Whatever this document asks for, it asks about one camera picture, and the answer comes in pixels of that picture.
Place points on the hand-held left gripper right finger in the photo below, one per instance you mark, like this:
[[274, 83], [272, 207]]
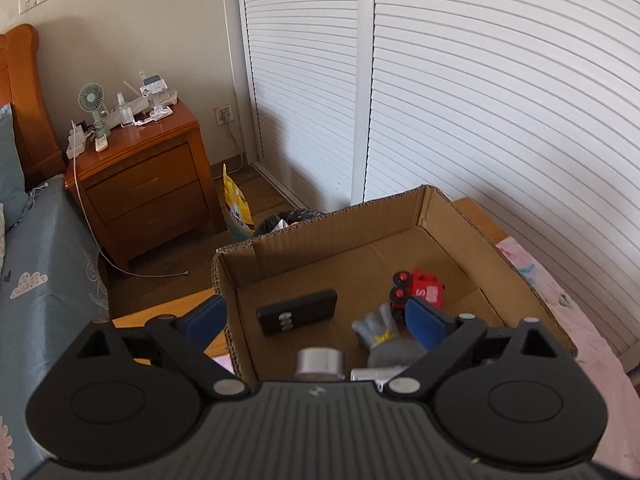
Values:
[[425, 325]]

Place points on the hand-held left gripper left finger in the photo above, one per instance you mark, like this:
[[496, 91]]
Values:
[[205, 322]]

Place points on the red toy train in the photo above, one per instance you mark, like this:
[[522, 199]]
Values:
[[427, 290]]

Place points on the grey elephant toy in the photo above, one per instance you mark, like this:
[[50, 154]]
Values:
[[380, 329]]

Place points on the black rectangular case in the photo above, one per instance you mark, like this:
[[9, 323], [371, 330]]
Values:
[[300, 310]]

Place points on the capsule bottle with silver lid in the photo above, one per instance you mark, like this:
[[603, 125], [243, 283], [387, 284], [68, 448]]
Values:
[[320, 362]]

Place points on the brown cardboard box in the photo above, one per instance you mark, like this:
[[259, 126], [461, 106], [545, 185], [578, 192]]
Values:
[[310, 265]]

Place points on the black trash bag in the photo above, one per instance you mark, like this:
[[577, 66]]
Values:
[[272, 222]]

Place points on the yellow plastic bag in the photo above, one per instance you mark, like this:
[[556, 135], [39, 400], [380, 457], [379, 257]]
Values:
[[235, 200]]

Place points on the wooden nightstand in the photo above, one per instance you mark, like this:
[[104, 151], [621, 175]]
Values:
[[145, 195]]

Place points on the blue bed sheet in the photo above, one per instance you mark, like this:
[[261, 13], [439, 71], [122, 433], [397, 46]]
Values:
[[55, 260]]

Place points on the small white remote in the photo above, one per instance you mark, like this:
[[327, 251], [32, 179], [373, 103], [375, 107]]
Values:
[[102, 143]]

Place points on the white power strip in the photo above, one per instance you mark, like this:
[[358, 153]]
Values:
[[76, 142]]

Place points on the clear spray bottle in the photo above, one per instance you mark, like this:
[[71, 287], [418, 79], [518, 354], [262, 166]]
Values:
[[125, 112]]

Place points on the wide white louvered closet door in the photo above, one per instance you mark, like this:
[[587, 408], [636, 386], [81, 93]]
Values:
[[500, 110]]

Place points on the blue pillow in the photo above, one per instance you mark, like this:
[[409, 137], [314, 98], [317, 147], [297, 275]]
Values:
[[10, 170]]

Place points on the small green desk fan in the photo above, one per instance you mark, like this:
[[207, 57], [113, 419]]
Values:
[[91, 97]]

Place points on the narrow white louvered closet door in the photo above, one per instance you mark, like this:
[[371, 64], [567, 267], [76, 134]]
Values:
[[305, 70]]

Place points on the wooden bed headboard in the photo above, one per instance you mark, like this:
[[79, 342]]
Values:
[[25, 100]]

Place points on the low wall outlet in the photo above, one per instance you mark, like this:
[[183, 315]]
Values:
[[223, 114]]

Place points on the white wall switch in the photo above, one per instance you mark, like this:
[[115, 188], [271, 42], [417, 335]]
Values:
[[27, 3]]

